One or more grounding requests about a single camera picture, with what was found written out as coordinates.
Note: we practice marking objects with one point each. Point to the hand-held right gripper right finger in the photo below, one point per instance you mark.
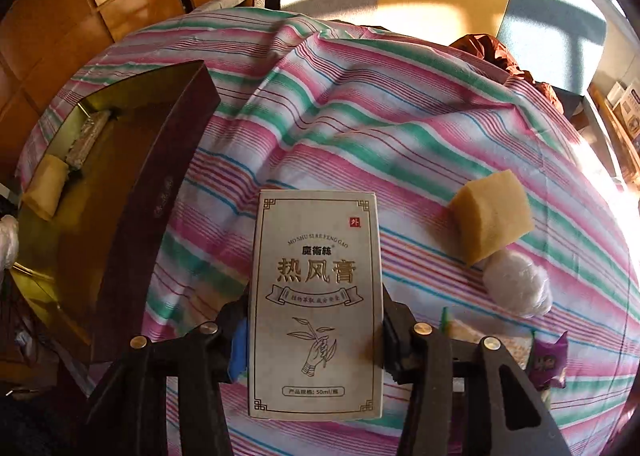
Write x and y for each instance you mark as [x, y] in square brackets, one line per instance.
[395, 351]

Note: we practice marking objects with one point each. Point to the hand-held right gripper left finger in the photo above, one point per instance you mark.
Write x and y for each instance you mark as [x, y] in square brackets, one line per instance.
[240, 347]

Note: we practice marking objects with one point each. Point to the green-edged cracker packet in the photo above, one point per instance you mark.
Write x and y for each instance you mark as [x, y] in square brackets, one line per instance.
[470, 331]

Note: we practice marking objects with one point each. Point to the white printed ointment box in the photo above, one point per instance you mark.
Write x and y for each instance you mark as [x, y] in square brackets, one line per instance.
[315, 286]

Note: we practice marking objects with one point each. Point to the white ball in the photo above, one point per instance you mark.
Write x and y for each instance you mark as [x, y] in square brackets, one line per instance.
[517, 283]

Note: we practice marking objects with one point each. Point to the purple snack packet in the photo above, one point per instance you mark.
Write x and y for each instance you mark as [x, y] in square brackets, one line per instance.
[547, 361]

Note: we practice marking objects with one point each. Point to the yellow cake block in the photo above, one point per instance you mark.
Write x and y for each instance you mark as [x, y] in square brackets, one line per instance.
[487, 216]
[45, 186]

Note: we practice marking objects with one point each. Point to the dark box with gold interior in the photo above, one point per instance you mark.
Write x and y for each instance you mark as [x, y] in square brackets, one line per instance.
[150, 186]

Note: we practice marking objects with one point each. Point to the striped bed sheet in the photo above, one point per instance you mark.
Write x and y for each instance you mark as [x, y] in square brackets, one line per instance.
[350, 136]

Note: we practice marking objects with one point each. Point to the white plastic bag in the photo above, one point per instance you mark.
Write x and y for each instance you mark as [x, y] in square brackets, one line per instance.
[7, 241]

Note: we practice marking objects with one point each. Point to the silver wrapped snack bar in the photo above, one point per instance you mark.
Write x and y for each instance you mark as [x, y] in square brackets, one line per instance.
[87, 139]

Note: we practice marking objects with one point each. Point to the wooden desk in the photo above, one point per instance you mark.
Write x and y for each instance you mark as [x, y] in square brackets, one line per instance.
[607, 136]

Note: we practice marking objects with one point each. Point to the brown crumpled cloth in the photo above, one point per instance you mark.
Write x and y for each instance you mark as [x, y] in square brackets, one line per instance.
[490, 49]

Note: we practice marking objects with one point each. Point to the white carton with picture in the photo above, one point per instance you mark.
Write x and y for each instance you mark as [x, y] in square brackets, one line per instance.
[627, 106]

